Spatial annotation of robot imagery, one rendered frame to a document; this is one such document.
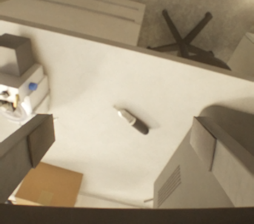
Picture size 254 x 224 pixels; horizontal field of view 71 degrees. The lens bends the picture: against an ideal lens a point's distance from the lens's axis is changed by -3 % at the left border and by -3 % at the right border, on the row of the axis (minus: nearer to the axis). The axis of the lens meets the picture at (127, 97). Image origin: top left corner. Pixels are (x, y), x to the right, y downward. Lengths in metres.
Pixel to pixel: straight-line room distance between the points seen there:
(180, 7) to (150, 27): 0.23
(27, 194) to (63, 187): 0.13
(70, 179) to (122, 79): 0.55
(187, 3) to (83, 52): 0.97
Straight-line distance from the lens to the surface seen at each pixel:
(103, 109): 0.53
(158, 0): 1.29
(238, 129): 0.47
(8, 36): 0.48
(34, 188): 0.86
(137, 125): 0.52
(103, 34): 0.60
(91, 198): 1.06
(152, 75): 0.44
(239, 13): 1.41
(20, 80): 0.45
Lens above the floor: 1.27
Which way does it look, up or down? 50 degrees down
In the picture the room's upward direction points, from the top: 168 degrees counter-clockwise
